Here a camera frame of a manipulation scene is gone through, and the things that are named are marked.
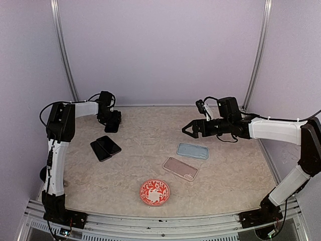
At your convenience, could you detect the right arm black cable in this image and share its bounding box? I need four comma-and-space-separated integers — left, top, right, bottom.
204, 96, 321, 236

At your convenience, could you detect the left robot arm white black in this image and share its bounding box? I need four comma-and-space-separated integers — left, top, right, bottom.
42, 91, 121, 227

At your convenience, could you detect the clear pink phone case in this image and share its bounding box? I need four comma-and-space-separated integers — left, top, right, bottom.
163, 157, 199, 182

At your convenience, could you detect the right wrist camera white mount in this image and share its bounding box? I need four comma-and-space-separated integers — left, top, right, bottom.
196, 99, 214, 121

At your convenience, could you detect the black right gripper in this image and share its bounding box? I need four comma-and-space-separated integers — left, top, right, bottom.
183, 116, 232, 138

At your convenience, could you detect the aluminium frame post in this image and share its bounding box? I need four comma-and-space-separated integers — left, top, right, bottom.
242, 0, 272, 111
50, 0, 79, 101

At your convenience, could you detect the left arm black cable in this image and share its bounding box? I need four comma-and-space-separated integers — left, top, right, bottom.
39, 93, 116, 131

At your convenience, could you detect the front aluminium rail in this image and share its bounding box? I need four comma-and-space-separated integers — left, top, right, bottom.
16, 198, 311, 240

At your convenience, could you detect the right aluminium frame post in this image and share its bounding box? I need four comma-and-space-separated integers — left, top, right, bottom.
242, 0, 272, 111

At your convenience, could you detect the light blue phone case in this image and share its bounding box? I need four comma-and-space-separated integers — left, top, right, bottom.
177, 143, 209, 160

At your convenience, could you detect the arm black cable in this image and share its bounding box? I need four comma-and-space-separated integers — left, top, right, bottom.
204, 96, 321, 236
39, 93, 116, 131

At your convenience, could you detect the black phone case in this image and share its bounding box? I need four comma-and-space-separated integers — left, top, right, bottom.
104, 122, 119, 133

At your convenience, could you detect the left aluminium frame post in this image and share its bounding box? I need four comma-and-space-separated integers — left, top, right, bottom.
50, 0, 79, 101

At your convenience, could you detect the dark green cup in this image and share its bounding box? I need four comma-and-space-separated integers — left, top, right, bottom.
39, 166, 47, 183

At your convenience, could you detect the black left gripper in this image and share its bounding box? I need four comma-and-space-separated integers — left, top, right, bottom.
100, 108, 121, 123

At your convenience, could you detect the red white patterned bowl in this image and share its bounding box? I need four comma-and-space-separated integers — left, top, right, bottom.
139, 179, 171, 206

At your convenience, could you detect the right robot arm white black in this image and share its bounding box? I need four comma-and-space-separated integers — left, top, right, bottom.
182, 97, 320, 228

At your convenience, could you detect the black phone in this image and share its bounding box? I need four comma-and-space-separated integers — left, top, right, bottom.
90, 141, 112, 162
97, 136, 122, 156

